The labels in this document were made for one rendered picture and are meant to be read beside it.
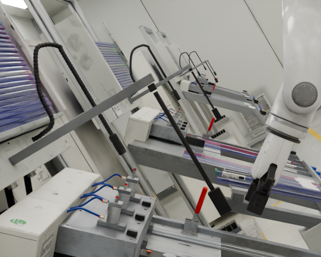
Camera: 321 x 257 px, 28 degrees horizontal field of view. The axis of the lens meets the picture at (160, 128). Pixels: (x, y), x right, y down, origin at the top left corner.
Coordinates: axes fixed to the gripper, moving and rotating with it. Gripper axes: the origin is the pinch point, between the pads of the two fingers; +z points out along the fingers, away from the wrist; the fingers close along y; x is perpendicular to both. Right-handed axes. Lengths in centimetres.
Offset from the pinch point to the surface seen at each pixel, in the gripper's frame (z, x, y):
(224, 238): 11.5, -1.8, -8.0
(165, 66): -1, -59, -436
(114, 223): 8.2, -23.9, 23.0
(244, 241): 10.3, 2.5, -8.0
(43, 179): 37, -59, -85
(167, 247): 13.4, -13.3, 7.7
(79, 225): 10.1, -29.3, 25.8
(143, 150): 14, -30, -85
